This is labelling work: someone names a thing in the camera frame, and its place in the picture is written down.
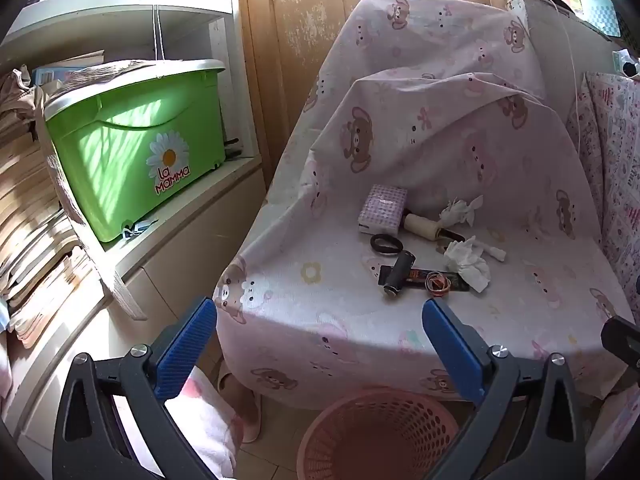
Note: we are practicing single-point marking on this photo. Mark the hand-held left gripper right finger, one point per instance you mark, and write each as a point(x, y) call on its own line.
point(455, 350)

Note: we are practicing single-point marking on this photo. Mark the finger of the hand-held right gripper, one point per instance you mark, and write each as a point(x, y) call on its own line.
point(622, 340)

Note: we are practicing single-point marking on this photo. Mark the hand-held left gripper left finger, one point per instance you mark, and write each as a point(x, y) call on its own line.
point(185, 340)

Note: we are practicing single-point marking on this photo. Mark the black snack wrapper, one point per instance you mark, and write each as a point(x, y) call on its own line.
point(419, 275)

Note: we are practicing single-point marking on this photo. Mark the cream thread spool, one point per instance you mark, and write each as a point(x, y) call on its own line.
point(425, 227)
point(456, 235)

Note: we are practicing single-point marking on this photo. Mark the pink plastic mesh basket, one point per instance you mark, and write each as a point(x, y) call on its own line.
point(375, 435)

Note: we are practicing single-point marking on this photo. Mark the white tissue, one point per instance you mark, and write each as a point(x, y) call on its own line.
point(457, 212)
point(465, 260)

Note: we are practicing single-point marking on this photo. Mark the pink checked tissue pack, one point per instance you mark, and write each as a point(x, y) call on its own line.
point(382, 207)

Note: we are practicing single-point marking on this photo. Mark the orange rubber bands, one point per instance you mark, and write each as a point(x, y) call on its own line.
point(440, 274)

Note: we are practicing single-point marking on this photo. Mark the white shelf cabinet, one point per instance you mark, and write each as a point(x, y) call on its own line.
point(150, 270)

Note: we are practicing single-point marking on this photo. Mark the pink fluffy pajama leg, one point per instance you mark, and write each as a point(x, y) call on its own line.
point(210, 430)

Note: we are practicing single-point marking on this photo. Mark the black cylinder grip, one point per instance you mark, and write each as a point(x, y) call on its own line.
point(400, 272)

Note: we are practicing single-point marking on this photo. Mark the pink slipper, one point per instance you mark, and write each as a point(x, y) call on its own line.
point(247, 420)

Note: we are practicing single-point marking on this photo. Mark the pink patterned cloth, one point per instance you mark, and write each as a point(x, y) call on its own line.
point(620, 160)

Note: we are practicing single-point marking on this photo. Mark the green plastic storage box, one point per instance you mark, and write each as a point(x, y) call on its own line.
point(125, 160)

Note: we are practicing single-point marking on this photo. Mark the stack of papers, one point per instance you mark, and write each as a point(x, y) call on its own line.
point(75, 72)
point(30, 210)

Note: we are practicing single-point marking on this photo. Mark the pink bear print sheet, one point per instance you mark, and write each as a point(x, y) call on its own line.
point(400, 85)

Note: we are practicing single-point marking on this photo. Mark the blue checked cloth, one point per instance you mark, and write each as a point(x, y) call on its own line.
point(605, 5)

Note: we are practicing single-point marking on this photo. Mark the wooden door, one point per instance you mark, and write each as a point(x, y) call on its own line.
point(300, 20)

